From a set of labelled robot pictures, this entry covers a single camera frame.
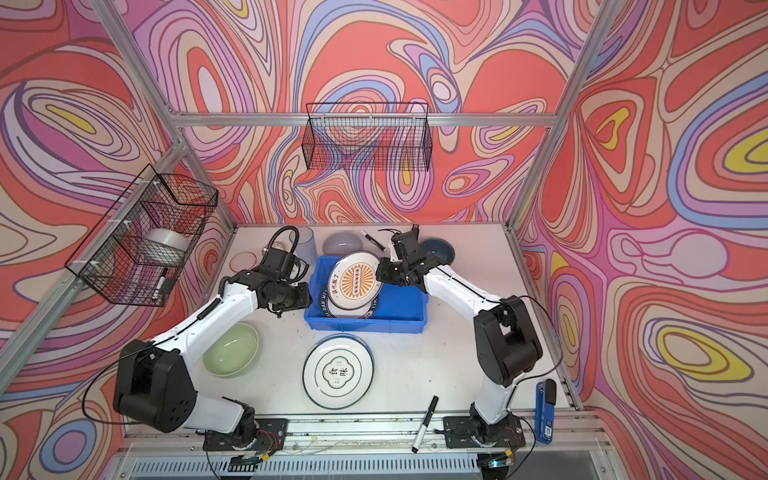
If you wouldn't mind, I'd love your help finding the orange sunburst plate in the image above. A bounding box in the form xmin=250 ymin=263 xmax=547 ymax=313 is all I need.
xmin=328 ymin=251 xmax=382 ymax=310

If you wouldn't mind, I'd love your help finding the green rimmed lettered plate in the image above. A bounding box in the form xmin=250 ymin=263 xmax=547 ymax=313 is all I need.
xmin=320 ymin=288 xmax=379 ymax=319

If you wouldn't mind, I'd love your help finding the white plate with green rings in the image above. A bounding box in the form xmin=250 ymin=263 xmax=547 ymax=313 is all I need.
xmin=302 ymin=334 xmax=375 ymax=410

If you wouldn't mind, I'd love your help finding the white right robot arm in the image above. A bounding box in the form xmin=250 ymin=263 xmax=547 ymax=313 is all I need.
xmin=376 ymin=225 xmax=543 ymax=428

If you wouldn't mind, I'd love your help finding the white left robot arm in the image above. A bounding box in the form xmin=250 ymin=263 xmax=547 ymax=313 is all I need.
xmin=113 ymin=248 xmax=312 ymax=435

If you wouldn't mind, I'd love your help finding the blue plastic bin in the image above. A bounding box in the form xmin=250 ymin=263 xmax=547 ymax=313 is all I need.
xmin=303 ymin=256 xmax=428 ymax=334

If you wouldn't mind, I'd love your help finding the dark teal bowl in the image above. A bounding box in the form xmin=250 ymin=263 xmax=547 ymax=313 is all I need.
xmin=419 ymin=238 xmax=455 ymax=265

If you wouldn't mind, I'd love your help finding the pink translucent plastic cup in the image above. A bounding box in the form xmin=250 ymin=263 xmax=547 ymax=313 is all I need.
xmin=228 ymin=251 xmax=259 ymax=273

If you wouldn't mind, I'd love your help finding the blue frosted plastic cup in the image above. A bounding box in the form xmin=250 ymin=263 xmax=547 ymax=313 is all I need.
xmin=289 ymin=226 xmax=318 ymax=267

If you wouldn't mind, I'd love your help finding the black marker near bowls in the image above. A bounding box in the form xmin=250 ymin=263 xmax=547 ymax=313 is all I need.
xmin=360 ymin=230 xmax=386 ymax=251

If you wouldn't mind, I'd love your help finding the grey ceramic bowl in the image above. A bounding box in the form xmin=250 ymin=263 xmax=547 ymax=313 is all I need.
xmin=322 ymin=231 xmax=363 ymax=257

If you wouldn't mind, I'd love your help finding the light green bowl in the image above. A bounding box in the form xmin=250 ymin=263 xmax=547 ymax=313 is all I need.
xmin=203 ymin=323 xmax=261 ymax=378

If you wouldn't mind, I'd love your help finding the marker in left basket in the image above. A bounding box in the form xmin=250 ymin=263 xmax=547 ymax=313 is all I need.
xmin=151 ymin=267 xmax=168 ymax=302

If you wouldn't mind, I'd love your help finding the clear tape roll in basket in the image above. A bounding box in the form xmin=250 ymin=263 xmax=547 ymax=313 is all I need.
xmin=140 ymin=228 xmax=190 ymax=267

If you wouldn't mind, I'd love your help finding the blue handheld device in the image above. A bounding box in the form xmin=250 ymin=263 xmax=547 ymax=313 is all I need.
xmin=534 ymin=379 xmax=557 ymax=445

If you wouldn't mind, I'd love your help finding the black wire basket on back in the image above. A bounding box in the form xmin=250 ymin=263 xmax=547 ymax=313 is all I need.
xmin=301 ymin=100 xmax=433 ymax=172

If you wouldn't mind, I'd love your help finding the black wire basket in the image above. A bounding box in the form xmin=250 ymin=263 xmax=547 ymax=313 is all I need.
xmin=301 ymin=100 xmax=433 ymax=172
xmin=65 ymin=166 xmax=219 ymax=307

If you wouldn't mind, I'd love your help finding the black marker on front rail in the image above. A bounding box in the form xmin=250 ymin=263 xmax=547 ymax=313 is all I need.
xmin=411 ymin=396 xmax=439 ymax=454

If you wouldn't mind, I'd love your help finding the black wire basket on left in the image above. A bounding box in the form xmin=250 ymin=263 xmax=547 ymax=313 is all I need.
xmin=65 ymin=166 xmax=219 ymax=307

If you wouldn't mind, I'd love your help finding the aluminium front rail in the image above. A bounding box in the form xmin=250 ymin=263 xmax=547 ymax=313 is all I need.
xmin=118 ymin=410 xmax=612 ymax=456

